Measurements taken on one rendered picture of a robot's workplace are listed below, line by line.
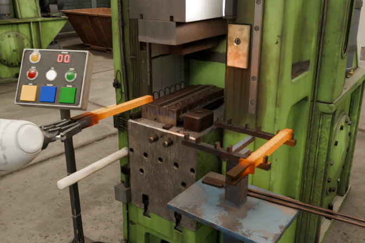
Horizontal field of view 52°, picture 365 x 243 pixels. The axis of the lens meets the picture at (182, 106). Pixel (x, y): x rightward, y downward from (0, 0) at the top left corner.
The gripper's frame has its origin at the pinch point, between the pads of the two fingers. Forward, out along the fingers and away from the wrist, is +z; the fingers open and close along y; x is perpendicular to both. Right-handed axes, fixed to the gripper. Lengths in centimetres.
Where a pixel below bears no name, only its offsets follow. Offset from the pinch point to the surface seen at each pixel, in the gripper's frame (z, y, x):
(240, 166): 6, 57, -3
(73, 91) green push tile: 30, -42, -4
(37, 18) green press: 279, -434, -17
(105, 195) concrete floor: 85, -89, -108
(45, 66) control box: 29, -60, 6
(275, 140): 30, 58, -4
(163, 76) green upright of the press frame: 69, -19, -2
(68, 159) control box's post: 33, -57, -46
